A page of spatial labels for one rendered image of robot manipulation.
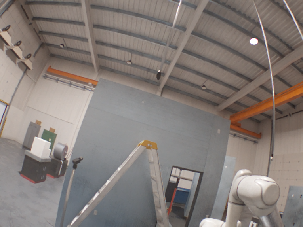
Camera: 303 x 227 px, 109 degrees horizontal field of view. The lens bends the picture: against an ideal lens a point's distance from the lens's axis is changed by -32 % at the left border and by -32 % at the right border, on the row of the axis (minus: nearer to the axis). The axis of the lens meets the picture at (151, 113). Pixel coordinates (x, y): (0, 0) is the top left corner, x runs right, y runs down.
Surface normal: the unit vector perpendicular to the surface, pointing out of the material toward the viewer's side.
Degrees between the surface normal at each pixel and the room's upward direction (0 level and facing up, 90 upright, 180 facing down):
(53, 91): 90
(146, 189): 90
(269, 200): 82
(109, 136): 90
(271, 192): 86
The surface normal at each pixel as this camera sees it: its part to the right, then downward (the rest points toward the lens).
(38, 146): 0.15, -0.26
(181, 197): 0.15, 0.06
